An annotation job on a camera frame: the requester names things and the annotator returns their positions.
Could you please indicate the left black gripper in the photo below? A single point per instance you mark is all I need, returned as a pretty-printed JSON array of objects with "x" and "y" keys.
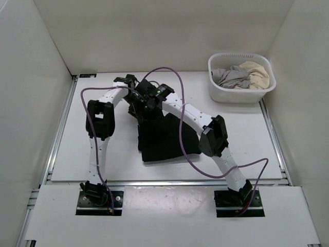
[{"x": 131, "y": 111}]

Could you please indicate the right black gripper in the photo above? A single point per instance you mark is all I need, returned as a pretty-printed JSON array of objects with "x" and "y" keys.
[{"x": 157, "y": 115}]

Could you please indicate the black trousers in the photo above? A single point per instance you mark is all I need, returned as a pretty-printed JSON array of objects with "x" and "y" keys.
[{"x": 158, "y": 139}]

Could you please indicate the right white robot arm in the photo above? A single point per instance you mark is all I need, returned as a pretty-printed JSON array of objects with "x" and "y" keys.
[{"x": 212, "y": 132}]

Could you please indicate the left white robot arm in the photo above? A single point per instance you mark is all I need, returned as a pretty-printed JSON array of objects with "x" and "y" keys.
[{"x": 100, "y": 125}]

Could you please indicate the dark label sticker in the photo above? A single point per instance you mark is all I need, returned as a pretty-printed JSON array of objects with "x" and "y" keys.
[{"x": 87, "y": 75}]

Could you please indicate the white plastic laundry basket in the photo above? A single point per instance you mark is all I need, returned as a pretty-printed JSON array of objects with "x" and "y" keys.
[{"x": 237, "y": 95}]

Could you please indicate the grey garment in basket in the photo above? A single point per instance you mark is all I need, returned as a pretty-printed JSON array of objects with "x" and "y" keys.
[{"x": 231, "y": 78}]

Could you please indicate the beige garment in basket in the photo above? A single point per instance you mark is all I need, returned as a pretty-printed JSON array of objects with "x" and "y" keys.
[{"x": 259, "y": 78}]

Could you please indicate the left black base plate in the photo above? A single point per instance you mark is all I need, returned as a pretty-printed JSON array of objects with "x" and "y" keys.
[{"x": 93, "y": 202}]

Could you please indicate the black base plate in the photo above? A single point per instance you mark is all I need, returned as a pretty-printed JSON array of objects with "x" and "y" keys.
[
  {"x": 226, "y": 207},
  {"x": 93, "y": 202}
]

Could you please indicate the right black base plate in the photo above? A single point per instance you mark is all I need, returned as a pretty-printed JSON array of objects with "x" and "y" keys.
[{"x": 226, "y": 207}]

